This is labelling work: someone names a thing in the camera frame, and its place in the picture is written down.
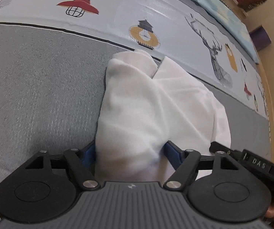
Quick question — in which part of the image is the purple box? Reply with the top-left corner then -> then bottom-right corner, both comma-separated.
249,26 -> 271,51

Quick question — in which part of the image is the wooden bed frame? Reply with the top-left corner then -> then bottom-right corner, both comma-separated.
219,0 -> 274,162

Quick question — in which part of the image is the light blue folded blanket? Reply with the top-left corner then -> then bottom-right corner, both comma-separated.
192,0 -> 260,64

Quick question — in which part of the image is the grey patterned bed sheet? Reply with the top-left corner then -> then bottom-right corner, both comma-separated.
0,0 -> 272,229

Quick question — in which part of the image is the white long-sleeve shirt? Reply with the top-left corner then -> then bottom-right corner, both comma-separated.
95,50 -> 231,182

